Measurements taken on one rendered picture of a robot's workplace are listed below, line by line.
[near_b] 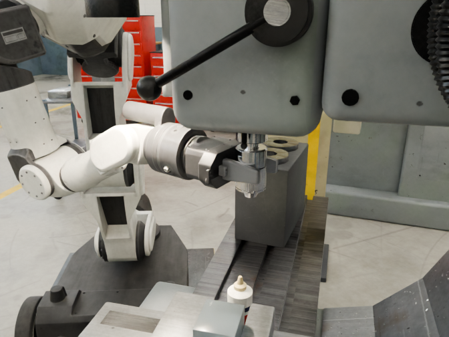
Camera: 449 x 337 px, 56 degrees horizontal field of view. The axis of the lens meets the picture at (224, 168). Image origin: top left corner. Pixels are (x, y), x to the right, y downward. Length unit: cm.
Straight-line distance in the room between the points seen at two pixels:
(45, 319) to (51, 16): 91
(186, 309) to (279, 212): 39
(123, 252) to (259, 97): 111
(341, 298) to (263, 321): 190
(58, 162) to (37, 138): 6
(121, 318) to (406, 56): 51
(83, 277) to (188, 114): 118
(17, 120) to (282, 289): 61
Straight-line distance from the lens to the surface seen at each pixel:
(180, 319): 60
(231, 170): 61
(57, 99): 361
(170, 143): 67
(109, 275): 162
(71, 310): 144
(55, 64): 1203
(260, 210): 94
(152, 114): 72
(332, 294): 250
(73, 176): 87
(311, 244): 100
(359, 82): 47
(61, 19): 93
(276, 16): 46
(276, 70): 49
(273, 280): 86
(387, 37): 47
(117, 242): 150
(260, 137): 60
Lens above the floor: 145
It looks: 20 degrees down
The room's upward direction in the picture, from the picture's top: straight up
